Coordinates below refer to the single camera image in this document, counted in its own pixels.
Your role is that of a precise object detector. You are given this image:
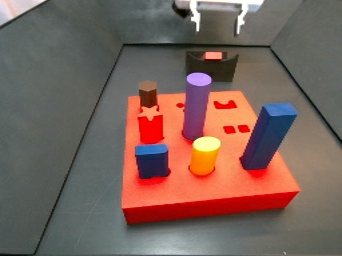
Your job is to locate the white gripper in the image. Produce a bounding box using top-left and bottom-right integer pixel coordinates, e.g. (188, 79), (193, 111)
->
(174, 0), (265, 36)

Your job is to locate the red double-square peg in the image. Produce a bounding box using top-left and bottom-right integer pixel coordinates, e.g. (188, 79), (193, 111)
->
(205, 52), (224, 61)

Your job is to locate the red peg board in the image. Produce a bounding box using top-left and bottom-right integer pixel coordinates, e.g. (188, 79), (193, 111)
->
(122, 91), (300, 224)

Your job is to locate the black curved holder stand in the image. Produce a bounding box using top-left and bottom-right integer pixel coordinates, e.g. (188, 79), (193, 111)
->
(186, 51), (240, 82)

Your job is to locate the purple cylinder peg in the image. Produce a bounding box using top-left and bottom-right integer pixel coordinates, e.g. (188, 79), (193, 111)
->
(182, 72), (213, 140)

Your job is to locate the brown hexagonal peg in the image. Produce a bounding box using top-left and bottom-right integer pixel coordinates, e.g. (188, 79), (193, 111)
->
(140, 80), (158, 107)

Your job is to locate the red star peg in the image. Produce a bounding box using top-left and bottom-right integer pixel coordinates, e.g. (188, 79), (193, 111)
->
(138, 106), (165, 144)

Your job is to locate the yellow cylinder peg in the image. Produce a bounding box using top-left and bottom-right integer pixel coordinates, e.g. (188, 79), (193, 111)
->
(189, 136), (222, 176)

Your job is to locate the short blue arch peg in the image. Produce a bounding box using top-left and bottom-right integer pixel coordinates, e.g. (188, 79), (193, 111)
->
(136, 144), (170, 179)

